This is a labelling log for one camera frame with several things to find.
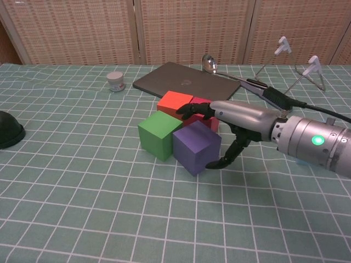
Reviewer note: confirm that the small white jar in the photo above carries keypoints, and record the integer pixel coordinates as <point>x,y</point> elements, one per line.
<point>115,80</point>

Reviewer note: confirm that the purple cube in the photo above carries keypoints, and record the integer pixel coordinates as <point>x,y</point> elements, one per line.
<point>192,150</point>

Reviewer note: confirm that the grey closed laptop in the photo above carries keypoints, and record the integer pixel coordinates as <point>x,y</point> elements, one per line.
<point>164,78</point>

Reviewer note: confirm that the light blue cube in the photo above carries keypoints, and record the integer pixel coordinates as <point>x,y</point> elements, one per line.
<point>301,162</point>

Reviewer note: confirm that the black dome-shaped object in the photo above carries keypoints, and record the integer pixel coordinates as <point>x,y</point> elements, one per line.
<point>9,131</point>

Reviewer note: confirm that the grey brush black bristles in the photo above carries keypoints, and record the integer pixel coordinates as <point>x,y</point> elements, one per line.
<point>274,98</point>

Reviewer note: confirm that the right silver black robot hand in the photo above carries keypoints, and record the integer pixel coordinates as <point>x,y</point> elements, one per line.
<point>246,120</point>

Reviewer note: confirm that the red cube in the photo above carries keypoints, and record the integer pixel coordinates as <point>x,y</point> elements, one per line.
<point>213,124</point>

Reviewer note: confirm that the bamboo folding screen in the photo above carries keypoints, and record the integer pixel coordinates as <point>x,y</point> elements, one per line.
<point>82,27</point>

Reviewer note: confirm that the metal soup ladle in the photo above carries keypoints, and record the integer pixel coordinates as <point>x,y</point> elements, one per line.
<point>209,64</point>

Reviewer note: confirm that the green cube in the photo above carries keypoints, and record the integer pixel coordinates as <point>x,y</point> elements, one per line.
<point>156,137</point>

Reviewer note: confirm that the orange cube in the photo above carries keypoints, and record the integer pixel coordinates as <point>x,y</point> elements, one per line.
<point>172,102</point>

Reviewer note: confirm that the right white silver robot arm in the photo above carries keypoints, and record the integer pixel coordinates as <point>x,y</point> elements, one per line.
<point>315,142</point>

